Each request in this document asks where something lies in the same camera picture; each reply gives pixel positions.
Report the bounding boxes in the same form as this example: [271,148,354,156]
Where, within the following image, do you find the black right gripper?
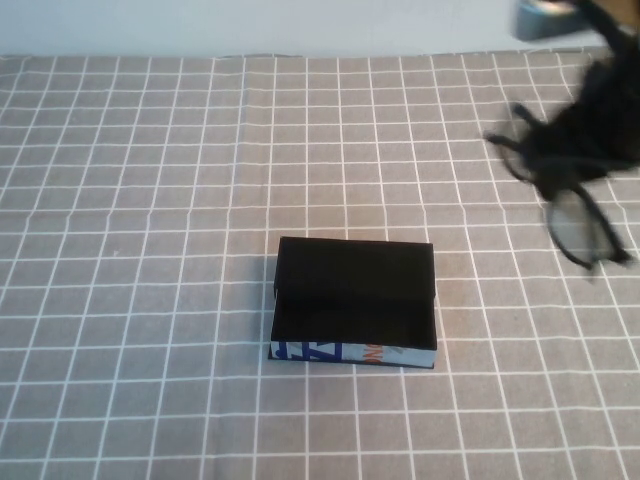
[520,58,640,201]

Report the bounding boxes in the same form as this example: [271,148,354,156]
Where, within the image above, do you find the black-framed glasses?
[483,102,634,282]

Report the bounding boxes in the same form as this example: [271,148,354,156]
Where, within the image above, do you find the grey round robot base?
[509,0,587,42]

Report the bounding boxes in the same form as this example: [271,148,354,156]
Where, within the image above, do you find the black glasses box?
[267,236,440,372]

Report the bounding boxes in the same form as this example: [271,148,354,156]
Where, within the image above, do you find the grey white-checked tablecloth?
[0,45,640,480]

